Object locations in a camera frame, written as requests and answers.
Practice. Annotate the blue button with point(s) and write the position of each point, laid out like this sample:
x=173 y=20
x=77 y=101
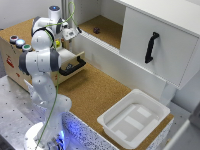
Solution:
x=20 y=42

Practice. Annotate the red button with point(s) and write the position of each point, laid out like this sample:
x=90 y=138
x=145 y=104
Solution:
x=14 y=38

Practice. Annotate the white plastic box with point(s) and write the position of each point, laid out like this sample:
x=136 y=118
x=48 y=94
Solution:
x=133 y=120

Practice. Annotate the white cabinet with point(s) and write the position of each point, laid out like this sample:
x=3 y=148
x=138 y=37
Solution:
x=110 y=65

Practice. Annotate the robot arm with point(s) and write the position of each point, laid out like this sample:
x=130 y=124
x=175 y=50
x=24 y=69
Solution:
x=40 y=61

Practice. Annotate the wooden drawer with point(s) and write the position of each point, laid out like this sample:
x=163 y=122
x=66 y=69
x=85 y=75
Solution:
x=78 y=55

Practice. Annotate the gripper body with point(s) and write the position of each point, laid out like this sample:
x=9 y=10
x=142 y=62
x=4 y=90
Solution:
x=69 y=33

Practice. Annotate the wooden drawer box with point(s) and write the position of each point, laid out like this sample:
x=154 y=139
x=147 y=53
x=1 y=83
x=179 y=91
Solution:
x=13 y=65

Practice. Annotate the green button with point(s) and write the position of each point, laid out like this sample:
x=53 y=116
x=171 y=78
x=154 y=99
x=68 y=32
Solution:
x=26 y=47

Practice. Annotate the purple block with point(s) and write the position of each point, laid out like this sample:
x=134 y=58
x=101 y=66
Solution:
x=96 y=30

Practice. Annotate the white sliding door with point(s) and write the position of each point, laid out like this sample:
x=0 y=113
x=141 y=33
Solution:
x=173 y=50

